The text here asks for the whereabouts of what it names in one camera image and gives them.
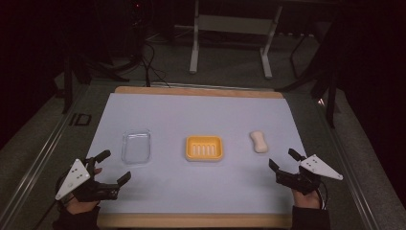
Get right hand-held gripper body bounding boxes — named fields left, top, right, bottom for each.
left=275, top=153, right=345, bottom=196

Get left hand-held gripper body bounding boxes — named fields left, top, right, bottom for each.
left=55, top=157, right=122, bottom=203

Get beige soap bar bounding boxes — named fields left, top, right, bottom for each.
left=249, top=129, right=269, bottom=154

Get clear plastic soap box lid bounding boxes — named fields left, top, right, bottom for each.
left=121, top=128, right=152, bottom=165

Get yellow soap dish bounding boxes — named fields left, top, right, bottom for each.
left=185, top=134, right=225, bottom=162

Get person's left hand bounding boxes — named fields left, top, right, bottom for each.
left=65, top=195, right=101, bottom=216

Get person's right hand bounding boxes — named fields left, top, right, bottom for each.
left=292, top=188, right=323, bottom=211

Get black tripod stand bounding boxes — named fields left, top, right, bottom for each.
left=277, top=60, right=341, bottom=129
left=60, top=47, right=130, bottom=115

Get pale blue table mat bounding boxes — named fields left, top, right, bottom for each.
left=85, top=92, right=308, bottom=216

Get wooden table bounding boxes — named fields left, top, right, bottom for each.
left=96, top=85, right=294, bottom=229

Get black equipment stand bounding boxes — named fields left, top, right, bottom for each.
left=126, top=0, right=147, bottom=66

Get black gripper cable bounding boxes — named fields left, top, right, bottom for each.
left=318, top=181, right=330, bottom=211

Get metal floor rail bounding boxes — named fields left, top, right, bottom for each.
left=314, top=97, right=382, bottom=230
left=0, top=83, right=90, bottom=226

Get black floor cables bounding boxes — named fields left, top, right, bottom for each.
left=139, top=41, right=170, bottom=88

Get white metal table frame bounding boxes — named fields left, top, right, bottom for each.
left=188, top=0, right=284, bottom=81

